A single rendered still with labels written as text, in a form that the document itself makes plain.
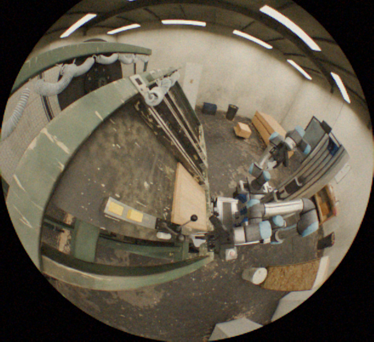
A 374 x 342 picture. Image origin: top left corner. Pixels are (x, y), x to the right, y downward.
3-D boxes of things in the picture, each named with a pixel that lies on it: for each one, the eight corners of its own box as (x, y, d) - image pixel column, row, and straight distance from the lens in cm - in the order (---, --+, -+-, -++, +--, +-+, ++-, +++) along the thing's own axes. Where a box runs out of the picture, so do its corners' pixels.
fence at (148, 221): (204, 236, 115) (209, 236, 114) (99, 211, 40) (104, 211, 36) (204, 231, 115) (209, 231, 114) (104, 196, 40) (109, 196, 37)
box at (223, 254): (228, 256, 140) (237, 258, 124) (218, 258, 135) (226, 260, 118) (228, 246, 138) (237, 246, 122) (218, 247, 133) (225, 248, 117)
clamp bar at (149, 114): (203, 191, 125) (224, 187, 121) (116, 89, 64) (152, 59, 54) (203, 184, 130) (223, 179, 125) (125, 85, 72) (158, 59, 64)
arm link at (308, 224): (277, 228, 127) (318, 205, 88) (278, 243, 127) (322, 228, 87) (266, 230, 121) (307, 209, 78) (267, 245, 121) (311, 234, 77)
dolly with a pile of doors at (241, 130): (246, 140, 436) (252, 132, 419) (234, 137, 412) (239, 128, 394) (243, 131, 483) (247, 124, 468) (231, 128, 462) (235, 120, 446)
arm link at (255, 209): (313, 190, 90) (249, 196, 60) (318, 206, 87) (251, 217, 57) (303, 199, 97) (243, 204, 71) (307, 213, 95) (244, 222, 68)
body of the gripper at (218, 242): (205, 251, 54) (234, 250, 51) (203, 234, 51) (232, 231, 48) (210, 245, 60) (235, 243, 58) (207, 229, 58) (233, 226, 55)
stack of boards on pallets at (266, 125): (286, 161, 519) (298, 147, 494) (269, 156, 443) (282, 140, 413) (265, 128, 677) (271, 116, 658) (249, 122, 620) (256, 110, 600)
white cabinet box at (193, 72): (193, 114, 476) (203, 64, 433) (180, 112, 480) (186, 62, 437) (194, 109, 532) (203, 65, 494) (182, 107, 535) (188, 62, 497)
